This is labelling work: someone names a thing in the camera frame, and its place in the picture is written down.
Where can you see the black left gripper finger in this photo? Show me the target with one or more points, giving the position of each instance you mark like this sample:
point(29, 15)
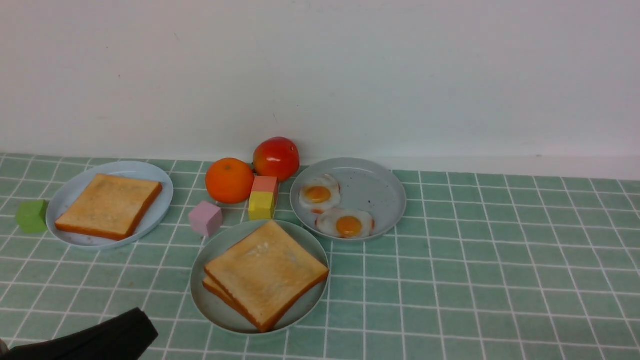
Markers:
point(124, 337)

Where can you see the toast slice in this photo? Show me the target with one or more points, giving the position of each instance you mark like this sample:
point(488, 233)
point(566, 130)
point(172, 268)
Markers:
point(215, 289)
point(110, 207)
point(267, 272)

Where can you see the mint green empty plate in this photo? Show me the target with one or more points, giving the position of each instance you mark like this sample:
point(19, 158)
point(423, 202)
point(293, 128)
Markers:
point(215, 310)

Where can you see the light blue bread plate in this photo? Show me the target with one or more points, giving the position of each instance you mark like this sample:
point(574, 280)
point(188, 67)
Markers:
point(68, 193)

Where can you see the pink cube block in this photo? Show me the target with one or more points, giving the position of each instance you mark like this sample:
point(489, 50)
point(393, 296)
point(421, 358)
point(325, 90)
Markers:
point(206, 219)

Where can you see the green cube block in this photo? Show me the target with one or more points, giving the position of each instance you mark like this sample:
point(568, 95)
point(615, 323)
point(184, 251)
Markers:
point(31, 216)

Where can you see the orange fruit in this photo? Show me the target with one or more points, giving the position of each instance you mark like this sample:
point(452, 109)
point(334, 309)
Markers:
point(229, 181)

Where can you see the yellow cube block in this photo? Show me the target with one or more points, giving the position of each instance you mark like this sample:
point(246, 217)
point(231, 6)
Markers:
point(261, 205)

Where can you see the salmon pink block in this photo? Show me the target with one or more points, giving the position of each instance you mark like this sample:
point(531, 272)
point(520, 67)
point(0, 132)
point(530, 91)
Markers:
point(265, 184)

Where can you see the red apple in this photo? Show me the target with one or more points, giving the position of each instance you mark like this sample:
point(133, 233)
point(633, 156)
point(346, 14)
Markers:
point(277, 157)

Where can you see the left fried egg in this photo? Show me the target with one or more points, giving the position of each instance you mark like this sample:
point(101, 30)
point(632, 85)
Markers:
point(320, 194)

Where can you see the fried egg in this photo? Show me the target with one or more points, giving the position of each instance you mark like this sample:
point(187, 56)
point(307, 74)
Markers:
point(320, 194)
point(346, 223)

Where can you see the front fried egg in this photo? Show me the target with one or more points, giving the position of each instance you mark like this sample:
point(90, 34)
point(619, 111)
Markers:
point(346, 223)

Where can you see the grey speckled egg plate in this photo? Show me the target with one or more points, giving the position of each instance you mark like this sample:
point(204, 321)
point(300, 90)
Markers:
point(364, 185)

